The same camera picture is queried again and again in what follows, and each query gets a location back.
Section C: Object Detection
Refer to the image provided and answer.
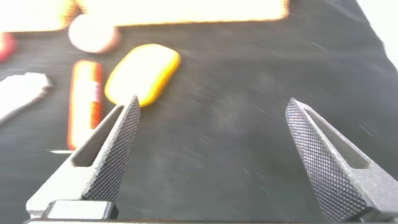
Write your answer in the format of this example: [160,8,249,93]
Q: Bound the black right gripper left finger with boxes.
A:
[26,95,141,218]

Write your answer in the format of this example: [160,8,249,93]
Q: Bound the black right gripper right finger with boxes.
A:
[285,98,398,223]

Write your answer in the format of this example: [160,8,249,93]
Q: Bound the orange red sausage stick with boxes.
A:
[67,60,103,151]

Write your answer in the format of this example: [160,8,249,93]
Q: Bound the yellow mango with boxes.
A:
[104,43,182,108]

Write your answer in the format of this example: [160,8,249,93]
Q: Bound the pale purple round bun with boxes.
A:
[68,14,121,54]

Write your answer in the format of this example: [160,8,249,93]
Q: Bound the white brush cap bottle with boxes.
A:
[0,72,52,125]

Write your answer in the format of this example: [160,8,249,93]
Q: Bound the black tablecloth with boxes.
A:
[0,0,398,224]

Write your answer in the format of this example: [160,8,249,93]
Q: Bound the red pink peach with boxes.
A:
[0,32,16,63]

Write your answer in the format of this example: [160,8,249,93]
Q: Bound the woven wicker basket brown handles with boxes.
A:
[0,0,77,34]
[76,0,290,26]

